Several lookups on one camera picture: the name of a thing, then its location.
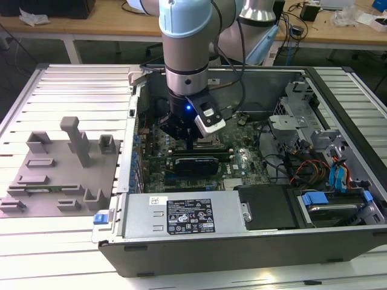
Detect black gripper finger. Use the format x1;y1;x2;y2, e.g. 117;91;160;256
160;116;197;150

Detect metal socket cover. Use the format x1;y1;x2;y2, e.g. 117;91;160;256
193;133;223;149

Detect black RAM slot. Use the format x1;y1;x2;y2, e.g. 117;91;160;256
169;146;233;152
169;150;234;157

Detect black graphics card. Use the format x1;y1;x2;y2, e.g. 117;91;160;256
167;155;220;176

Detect green motherboard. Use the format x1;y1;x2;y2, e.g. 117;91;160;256
137;114;272;194

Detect silver chipset heatsink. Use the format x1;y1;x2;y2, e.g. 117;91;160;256
223;178;242;190

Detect silver power supply unit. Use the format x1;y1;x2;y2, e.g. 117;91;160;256
122;192;242;239

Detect silver metal drive cage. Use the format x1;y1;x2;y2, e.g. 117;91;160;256
267;79;353;170

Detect black plastic shroud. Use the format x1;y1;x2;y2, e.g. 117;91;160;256
233;183;303;231

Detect wooden desk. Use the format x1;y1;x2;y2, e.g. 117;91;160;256
278;0;387;52
0;13;164;64

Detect grey parts rack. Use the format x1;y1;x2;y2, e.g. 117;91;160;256
0;116;123;218

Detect open PC case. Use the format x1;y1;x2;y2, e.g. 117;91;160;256
98;65;387;278

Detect green RAM stick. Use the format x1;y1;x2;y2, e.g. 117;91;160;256
23;186;63;193

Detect small black box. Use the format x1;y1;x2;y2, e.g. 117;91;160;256
300;4;320;22

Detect large black box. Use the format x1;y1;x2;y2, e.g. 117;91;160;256
0;0;97;19

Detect crumpled white paper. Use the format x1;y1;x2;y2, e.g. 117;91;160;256
18;7;51;27

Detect hard disk in blue carrier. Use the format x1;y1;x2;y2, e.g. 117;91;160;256
298;189;376;228

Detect flat grey box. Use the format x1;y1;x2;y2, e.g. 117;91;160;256
319;0;356;10

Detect clear plastic bags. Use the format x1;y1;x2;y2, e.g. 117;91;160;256
331;5;376;27

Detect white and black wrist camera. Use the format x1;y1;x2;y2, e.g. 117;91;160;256
184;92;227;134

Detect red yellow wire bundle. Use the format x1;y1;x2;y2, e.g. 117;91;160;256
290;159;330;185

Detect blue flat data wire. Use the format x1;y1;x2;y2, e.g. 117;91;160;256
328;164;339;194
337;161;351;194

